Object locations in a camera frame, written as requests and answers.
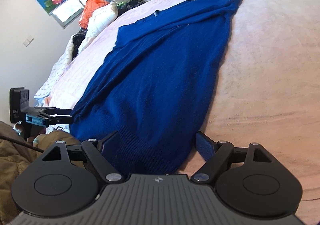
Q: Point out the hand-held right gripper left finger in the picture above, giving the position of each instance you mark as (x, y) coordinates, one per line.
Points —
(110, 142)

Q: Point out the patterned quilt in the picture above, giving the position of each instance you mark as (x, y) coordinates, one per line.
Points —
(56, 72)

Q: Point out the window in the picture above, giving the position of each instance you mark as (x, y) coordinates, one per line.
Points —
(72, 7)

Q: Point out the orange plastic bag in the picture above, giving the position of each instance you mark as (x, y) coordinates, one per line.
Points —
(91, 10)

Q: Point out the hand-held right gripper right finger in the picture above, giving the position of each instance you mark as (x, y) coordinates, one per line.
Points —
(205, 146)

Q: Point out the pink bed blanket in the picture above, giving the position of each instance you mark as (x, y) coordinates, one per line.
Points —
(262, 64)

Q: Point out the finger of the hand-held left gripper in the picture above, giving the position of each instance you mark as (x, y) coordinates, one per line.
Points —
(62, 120)
(63, 111)

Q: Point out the blue knit sweater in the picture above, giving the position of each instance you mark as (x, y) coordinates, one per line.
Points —
(155, 77)

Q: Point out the white wall switch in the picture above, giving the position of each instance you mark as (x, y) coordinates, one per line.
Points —
(28, 41)

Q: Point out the brown jacket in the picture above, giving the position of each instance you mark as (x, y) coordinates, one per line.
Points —
(12, 170)

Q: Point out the person's left hand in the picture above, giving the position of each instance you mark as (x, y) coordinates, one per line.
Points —
(37, 139)

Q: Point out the leopard print cloth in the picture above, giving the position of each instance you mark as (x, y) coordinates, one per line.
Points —
(132, 4)

